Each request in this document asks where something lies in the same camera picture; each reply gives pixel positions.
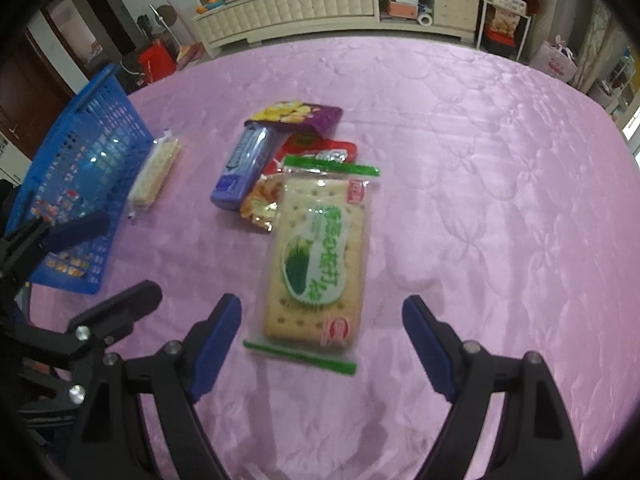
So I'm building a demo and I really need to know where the green soda cracker pack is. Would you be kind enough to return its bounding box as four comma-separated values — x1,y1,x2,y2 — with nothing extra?
243,155,381,376

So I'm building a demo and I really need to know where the purple Doublemint gum pack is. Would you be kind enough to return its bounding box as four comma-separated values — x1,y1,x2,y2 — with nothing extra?
210,124,279,211

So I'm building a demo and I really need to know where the blue plastic basket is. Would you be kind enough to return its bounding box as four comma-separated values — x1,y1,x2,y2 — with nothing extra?
6,65,154,295

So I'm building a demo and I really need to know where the dark wooden door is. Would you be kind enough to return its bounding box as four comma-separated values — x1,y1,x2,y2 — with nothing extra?
0,30,74,159

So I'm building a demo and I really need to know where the white rice cracker pack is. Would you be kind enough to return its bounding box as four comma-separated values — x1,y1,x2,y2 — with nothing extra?
127,129,181,219

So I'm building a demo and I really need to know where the red nut snack packet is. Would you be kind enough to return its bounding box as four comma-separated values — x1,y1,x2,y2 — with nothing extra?
240,131,360,235

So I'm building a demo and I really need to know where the red bag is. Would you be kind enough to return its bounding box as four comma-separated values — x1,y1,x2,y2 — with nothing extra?
138,40,176,84

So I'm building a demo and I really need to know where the pink quilted table cover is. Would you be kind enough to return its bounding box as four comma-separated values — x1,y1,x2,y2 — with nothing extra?
100,36,639,479

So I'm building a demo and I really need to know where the purple yellow snack packet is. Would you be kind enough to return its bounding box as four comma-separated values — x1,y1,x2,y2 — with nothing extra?
244,101,344,136

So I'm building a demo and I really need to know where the pink gift bag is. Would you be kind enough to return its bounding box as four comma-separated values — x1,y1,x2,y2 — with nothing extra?
529,36,578,84

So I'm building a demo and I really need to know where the cream TV cabinet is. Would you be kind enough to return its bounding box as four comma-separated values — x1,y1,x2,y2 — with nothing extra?
193,0,480,56

